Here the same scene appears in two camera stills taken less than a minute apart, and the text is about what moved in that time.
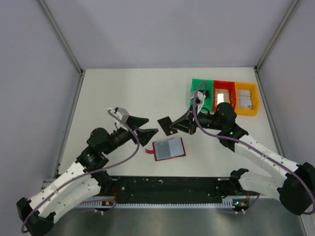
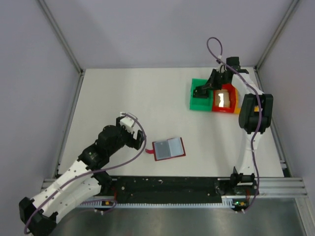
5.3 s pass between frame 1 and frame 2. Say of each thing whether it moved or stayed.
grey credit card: moved
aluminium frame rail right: stayed
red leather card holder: stayed
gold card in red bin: stayed
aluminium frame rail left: stayed
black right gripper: moved
